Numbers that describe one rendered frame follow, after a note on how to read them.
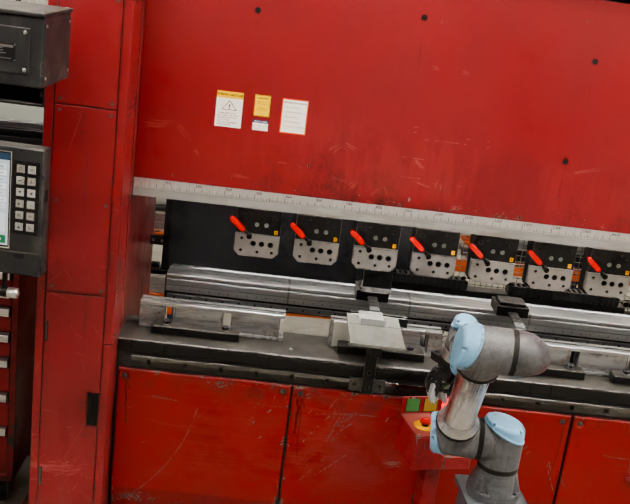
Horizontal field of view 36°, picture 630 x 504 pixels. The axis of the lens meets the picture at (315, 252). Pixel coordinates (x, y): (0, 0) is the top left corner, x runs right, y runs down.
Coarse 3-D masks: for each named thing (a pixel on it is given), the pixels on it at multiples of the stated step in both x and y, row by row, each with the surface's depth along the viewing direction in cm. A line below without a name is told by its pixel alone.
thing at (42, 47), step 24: (0, 0) 268; (0, 24) 251; (24, 24) 251; (48, 24) 254; (0, 48) 253; (24, 48) 253; (48, 48) 256; (0, 72) 255; (24, 72) 254; (48, 72) 259
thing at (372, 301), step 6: (360, 282) 362; (354, 288) 367; (360, 288) 358; (360, 294) 358; (366, 294) 358; (372, 294) 358; (378, 294) 358; (384, 294) 358; (366, 300) 359; (372, 300) 354; (378, 300) 359; (384, 300) 359; (372, 306) 348; (378, 306) 349
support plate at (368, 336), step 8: (352, 320) 334; (384, 320) 338; (392, 320) 339; (352, 328) 327; (360, 328) 328; (368, 328) 329; (376, 328) 330; (384, 328) 330; (392, 328) 331; (400, 328) 332; (352, 336) 320; (360, 336) 321; (368, 336) 322; (376, 336) 323; (384, 336) 324; (392, 336) 324; (400, 336) 325; (352, 344) 315; (360, 344) 315; (368, 344) 315; (376, 344) 316; (384, 344) 317; (392, 344) 318; (400, 344) 319
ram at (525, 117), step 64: (192, 0) 306; (256, 0) 306; (320, 0) 306; (384, 0) 306; (448, 0) 306; (512, 0) 307; (576, 0) 307; (192, 64) 312; (256, 64) 312; (320, 64) 312; (384, 64) 312; (448, 64) 312; (512, 64) 312; (576, 64) 313; (192, 128) 318; (320, 128) 318; (384, 128) 318; (448, 128) 318; (512, 128) 319; (576, 128) 319; (320, 192) 324; (384, 192) 325; (448, 192) 325; (512, 192) 325; (576, 192) 325
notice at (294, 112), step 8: (288, 104) 316; (296, 104) 316; (304, 104) 316; (288, 112) 316; (296, 112) 316; (304, 112) 316; (280, 120) 317; (288, 120) 317; (296, 120) 317; (304, 120) 317; (280, 128) 318; (288, 128) 318; (296, 128) 318; (304, 128) 318
